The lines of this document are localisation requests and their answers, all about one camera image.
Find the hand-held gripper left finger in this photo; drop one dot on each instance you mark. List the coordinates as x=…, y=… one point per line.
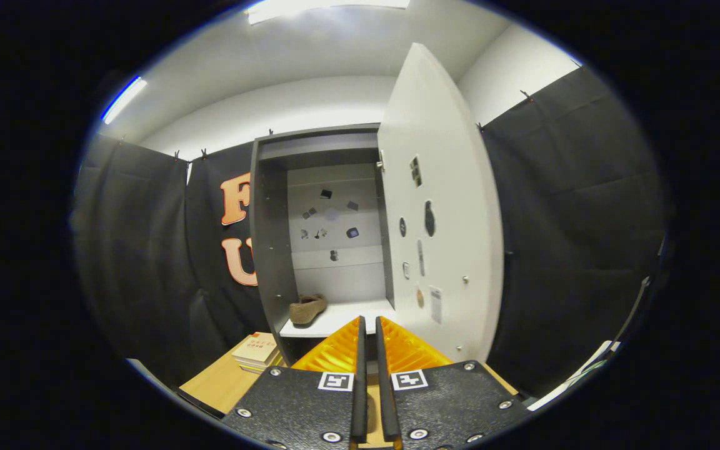
x=360, y=400

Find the ceiling light panel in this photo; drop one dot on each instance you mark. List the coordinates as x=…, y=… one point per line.
x=322, y=7

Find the grey shoe cabinet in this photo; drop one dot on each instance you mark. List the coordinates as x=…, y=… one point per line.
x=269, y=250

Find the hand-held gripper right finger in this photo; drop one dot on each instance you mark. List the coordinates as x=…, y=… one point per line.
x=386, y=400

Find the ceiling light strip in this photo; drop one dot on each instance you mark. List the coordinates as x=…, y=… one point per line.
x=124, y=100

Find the black backdrop cloth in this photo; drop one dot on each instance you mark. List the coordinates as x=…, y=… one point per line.
x=585, y=219

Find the book with yellow edge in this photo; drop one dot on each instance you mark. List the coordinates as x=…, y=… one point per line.
x=266, y=367

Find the brown fuzzy shoe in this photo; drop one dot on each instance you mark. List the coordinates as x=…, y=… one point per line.
x=307, y=309

